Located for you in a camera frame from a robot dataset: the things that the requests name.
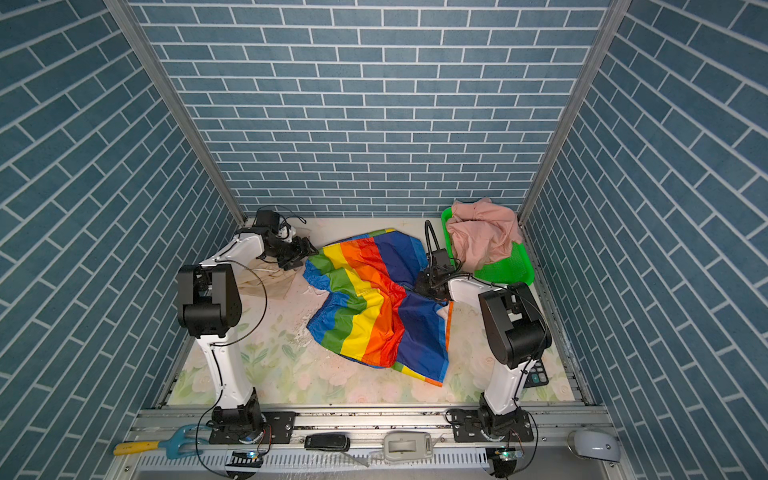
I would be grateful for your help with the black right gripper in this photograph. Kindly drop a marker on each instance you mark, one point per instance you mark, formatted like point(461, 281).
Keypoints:
point(419, 286)

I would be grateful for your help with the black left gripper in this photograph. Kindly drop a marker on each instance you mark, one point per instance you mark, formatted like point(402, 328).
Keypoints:
point(299, 249)

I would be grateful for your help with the colourful striped shorts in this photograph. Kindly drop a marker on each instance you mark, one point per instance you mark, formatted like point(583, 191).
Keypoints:
point(372, 314)

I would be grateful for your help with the beige drawstring shorts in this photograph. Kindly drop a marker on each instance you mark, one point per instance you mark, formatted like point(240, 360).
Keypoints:
point(260, 277)

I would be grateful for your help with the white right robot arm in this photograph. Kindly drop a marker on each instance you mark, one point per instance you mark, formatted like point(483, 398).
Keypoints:
point(516, 333)

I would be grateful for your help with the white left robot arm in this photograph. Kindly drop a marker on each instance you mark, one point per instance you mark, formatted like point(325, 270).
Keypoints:
point(210, 308)

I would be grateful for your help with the pink cloth in basket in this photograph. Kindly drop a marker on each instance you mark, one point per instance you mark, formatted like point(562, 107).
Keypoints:
point(482, 233)

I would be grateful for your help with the green plastic basket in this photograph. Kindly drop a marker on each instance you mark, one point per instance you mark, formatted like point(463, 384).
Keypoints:
point(517, 267)

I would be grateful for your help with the black calculator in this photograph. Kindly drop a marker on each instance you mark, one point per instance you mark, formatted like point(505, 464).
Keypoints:
point(537, 376)

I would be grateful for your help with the black car key fob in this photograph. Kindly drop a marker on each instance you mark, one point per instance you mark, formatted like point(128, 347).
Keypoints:
point(327, 442)

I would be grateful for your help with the right green lit circuit board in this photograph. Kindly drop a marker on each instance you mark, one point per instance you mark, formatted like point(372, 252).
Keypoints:
point(503, 461)

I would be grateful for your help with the green lit circuit board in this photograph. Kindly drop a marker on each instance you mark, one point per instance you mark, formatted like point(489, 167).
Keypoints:
point(243, 465)
point(503, 461)

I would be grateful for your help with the left green lit circuit board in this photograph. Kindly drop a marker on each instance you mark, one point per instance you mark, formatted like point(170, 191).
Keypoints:
point(243, 465)

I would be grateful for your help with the white computer mouse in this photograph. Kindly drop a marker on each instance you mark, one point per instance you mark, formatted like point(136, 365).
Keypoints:
point(594, 445)

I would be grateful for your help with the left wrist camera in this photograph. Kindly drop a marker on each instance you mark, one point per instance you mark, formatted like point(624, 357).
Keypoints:
point(271, 224)

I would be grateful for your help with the blue yellow handled tool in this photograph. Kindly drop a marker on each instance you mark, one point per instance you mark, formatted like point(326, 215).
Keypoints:
point(184, 443)

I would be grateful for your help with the aluminium left corner post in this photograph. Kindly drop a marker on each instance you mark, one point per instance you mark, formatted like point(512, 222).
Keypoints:
point(127, 22)

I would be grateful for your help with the aluminium corner post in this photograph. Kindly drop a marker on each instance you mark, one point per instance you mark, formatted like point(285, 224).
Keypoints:
point(596, 55)
point(127, 22)

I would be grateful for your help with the aluminium right corner post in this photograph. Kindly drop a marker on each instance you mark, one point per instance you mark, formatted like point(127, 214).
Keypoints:
point(596, 55)

